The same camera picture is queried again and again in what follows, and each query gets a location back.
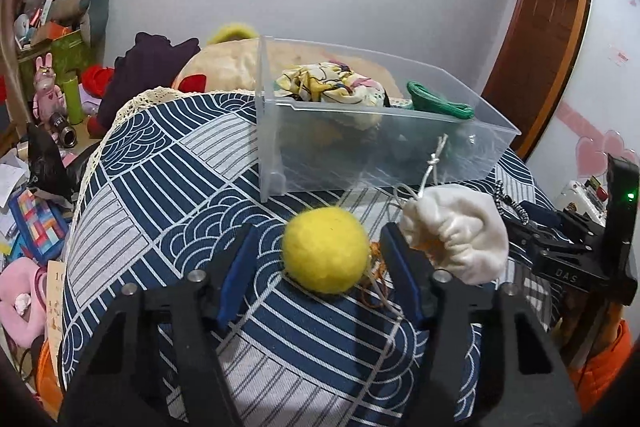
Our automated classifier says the patterned cream cloth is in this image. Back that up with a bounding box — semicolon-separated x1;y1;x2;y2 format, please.
275;63;390;132

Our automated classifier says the orange clothing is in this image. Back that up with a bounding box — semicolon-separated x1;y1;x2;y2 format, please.
570;319;632;411

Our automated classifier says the white drawstring pouch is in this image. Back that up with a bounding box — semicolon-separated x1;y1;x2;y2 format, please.
387;134;510;286

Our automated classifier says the pink plush toy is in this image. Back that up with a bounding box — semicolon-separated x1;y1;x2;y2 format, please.
0;257;51;349

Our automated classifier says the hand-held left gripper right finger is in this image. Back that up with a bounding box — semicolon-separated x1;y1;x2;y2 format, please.
379;222;583;427

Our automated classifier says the orange rubber band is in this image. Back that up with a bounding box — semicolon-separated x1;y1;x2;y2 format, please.
366;241;402;314

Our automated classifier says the clear plastic bin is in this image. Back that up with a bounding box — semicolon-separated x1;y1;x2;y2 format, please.
255;35;522;204

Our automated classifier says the red plush item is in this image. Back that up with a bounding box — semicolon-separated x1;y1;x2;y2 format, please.
80;64;117;100

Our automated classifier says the colourful checked box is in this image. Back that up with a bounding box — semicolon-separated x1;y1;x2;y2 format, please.
7;189;71;266

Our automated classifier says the yellow felt ball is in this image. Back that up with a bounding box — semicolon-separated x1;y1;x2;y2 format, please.
281;205;372;295

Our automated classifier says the black and white beaded cord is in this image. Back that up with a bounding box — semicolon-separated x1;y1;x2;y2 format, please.
494;181;531;226

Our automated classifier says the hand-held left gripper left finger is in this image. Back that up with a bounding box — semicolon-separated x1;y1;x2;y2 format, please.
57;223;261;427

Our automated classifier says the beige plush toy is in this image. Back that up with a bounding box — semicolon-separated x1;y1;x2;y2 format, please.
172;38;402;101

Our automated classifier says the yellow fuzzy plush part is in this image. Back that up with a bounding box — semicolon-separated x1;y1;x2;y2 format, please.
206;22;259;48

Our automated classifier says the black plastic bag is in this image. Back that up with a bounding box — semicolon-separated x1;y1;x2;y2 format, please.
26;123;76;204

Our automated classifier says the green cardboard box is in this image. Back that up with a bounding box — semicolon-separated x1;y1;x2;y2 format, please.
17;29;87;74

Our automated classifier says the green cylinder bottle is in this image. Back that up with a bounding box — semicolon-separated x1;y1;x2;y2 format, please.
61;74;85;126

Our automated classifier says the pink rabbit figure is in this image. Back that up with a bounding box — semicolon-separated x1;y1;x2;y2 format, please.
32;54;66;118

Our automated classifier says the brown wooden door frame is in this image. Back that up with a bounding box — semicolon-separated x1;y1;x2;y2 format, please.
478;0;610;160

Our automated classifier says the pink heart wall sticker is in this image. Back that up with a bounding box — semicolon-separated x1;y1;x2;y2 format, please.
575;129;629;180

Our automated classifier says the dark purple cloth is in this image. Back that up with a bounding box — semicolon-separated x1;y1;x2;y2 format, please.
97;32;202;134

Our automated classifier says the orange bag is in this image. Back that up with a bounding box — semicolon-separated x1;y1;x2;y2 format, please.
35;339;64;419

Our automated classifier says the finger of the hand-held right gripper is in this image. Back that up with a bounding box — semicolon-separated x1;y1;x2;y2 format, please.
504;226;598;260
520;201;608;240

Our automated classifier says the green cord bundle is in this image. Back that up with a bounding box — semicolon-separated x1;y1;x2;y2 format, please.
405;80;475;121

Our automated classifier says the blue wave-pattern tablecloth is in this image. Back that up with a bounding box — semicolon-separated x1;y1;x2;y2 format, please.
57;88;557;427

